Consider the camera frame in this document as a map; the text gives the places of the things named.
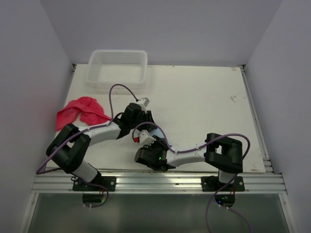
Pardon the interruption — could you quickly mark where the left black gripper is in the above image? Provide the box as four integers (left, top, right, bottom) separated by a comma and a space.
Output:
130, 110, 157, 132

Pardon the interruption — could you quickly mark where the light blue towel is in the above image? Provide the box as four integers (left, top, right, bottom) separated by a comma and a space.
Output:
150, 129, 164, 138

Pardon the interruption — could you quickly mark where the red towel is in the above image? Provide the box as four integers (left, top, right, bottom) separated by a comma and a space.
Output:
55, 97, 111, 132

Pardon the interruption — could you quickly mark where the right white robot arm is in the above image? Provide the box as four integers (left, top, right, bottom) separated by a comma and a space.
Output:
134, 131, 243, 191

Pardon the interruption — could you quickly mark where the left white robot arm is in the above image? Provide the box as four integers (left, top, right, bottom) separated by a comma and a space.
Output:
46, 103, 157, 191

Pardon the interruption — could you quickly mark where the white plastic mesh basket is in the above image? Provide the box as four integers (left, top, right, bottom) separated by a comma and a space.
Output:
85, 50, 148, 89

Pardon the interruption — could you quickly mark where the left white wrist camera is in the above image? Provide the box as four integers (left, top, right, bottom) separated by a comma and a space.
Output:
137, 98, 150, 107

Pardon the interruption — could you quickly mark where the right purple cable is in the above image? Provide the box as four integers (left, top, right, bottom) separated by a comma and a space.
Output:
132, 121, 252, 233

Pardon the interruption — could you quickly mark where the purple cable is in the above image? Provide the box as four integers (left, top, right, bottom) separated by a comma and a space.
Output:
36, 83, 140, 180
132, 121, 252, 233

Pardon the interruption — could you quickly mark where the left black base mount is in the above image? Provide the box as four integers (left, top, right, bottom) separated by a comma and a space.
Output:
72, 174, 117, 192

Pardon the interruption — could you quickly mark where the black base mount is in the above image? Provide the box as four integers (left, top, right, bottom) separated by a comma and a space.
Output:
72, 174, 117, 192
201, 176, 245, 192

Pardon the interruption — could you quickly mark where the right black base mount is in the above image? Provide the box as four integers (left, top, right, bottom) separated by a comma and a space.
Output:
201, 176, 245, 192

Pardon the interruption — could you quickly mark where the aluminium front rail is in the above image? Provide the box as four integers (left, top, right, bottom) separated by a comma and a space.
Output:
31, 169, 287, 194

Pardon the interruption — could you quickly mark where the aluminium side rail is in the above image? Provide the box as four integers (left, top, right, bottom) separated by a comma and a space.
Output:
239, 65, 274, 174

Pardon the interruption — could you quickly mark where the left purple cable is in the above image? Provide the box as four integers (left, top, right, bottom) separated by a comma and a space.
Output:
36, 83, 140, 180

